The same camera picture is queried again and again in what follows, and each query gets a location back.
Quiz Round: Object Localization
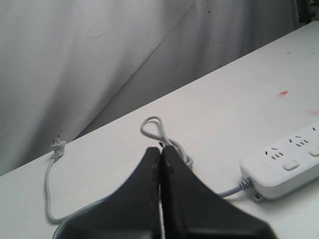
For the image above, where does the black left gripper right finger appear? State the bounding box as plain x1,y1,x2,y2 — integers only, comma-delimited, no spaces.
161,145,255,239

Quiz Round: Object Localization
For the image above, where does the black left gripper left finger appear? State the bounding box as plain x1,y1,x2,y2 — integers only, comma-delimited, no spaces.
57,147,161,239

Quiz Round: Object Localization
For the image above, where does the white five-outlet power strip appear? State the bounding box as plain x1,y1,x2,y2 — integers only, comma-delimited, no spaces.
239,122,319,201

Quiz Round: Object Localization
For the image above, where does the grey backdrop cloth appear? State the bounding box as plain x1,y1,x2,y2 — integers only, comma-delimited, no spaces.
0,0,304,175

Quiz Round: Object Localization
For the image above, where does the grey power cord with plug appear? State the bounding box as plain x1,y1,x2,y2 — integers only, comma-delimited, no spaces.
44,115,254,223

